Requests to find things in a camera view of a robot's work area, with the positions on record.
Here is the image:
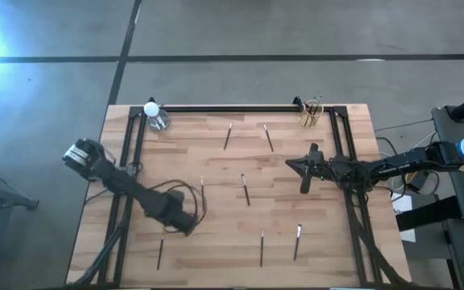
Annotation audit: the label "gold wire brush holder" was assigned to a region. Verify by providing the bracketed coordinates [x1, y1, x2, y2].
[298, 99, 325, 130]

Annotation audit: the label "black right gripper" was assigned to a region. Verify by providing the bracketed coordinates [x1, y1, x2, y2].
[284, 142, 338, 195]

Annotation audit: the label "black makeup brush white bristles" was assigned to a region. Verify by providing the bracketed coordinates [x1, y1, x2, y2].
[292, 223, 303, 262]

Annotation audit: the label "black floor cables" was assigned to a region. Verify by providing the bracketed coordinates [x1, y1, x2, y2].
[375, 118, 441, 202]

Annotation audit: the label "white paper sheet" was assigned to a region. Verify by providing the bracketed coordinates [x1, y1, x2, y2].
[391, 192, 417, 243]

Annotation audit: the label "black aluminium table frame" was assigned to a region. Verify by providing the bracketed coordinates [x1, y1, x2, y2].
[70, 96, 412, 288]

